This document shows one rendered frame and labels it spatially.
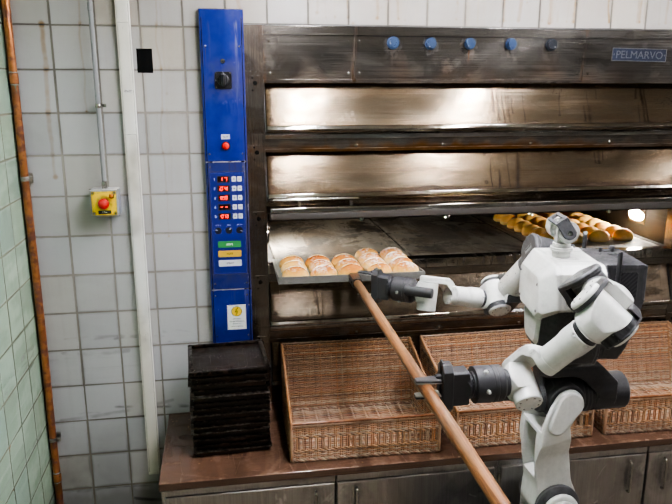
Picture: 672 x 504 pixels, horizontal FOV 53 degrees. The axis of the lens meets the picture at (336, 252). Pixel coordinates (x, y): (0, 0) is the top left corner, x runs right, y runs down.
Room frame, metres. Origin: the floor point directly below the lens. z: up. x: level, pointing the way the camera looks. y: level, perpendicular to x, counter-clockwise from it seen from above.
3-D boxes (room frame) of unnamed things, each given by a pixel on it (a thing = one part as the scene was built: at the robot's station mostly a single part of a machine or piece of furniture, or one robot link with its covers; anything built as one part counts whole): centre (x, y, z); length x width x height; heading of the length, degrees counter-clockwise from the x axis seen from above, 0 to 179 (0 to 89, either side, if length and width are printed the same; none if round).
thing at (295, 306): (2.80, -0.61, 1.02); 1.79 x 0.11 x 0.19; 99
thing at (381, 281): (2.29, -0.19, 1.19); 0.12 x 0.10 x 0.13; 64
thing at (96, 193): (2.51, 0.86, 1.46); 0.10 x 0.07 x 0.10; 99
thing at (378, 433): (2.44, -0.08, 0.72); 0.56 x 0.49 x 0.28; 98
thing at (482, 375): (1.48, -0.30, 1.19); 0.12 x 0.10 x 0.13; 98
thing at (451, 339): (2.54, -0.67, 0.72); 0.56 x 0.49 x 0.28; 101
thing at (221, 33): (3.54, 0.57, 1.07); 1.93 x 0.16 x 2.15; 9
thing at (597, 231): (3.33, -1.11, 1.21); 0.61 x 0.48 x 0.06; 9
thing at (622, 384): (1.92, -0.74, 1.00); 0.28 x 0.13 x 0.18; 98
